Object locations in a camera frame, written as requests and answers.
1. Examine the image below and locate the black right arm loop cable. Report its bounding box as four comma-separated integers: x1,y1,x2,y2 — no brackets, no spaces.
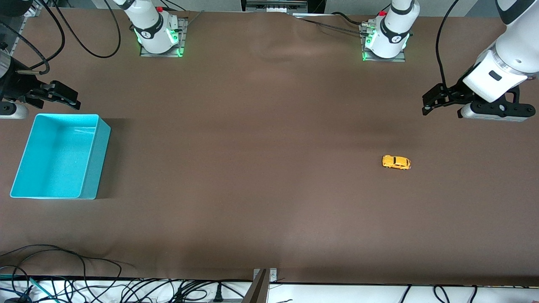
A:
55,0,121,59

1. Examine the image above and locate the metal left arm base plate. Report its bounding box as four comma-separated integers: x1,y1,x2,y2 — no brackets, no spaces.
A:
361,23,407,63

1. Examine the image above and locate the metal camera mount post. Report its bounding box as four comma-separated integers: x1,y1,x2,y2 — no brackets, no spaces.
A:
242,268,278,303

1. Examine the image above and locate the yellow beetle toy car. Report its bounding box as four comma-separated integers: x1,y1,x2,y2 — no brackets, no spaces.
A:
382,155,411,170

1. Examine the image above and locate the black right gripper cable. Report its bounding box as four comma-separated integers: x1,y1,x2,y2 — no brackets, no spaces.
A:
0,0,66,75

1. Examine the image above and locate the thin black base cable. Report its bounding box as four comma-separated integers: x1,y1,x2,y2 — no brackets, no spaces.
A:
295,16,368,37

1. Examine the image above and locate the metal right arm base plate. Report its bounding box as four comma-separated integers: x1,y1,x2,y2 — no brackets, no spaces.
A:
140,17,188,58

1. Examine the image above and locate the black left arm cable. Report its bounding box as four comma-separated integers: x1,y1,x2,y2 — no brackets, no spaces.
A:
436,0,460,89

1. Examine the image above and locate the long black looped cable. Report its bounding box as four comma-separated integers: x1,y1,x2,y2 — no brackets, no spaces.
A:
0,245,136,303

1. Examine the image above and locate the brown table cover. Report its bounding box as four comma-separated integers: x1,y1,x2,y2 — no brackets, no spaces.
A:
0,8,539,287

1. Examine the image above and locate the teal cable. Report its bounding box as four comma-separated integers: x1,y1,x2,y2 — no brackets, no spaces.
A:
0,274,57,303

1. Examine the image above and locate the grey power strip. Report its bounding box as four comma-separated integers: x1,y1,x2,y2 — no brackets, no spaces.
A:
241,0,309,13

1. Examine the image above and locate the turquoise plastic bin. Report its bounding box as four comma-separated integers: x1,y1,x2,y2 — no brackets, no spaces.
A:
10,114,112,200

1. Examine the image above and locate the thick black base cable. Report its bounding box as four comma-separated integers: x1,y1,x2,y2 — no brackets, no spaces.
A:
332,12,372,27

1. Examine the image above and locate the aluminium frame profile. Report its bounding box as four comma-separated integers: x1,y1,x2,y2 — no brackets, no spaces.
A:
8,0,43,53

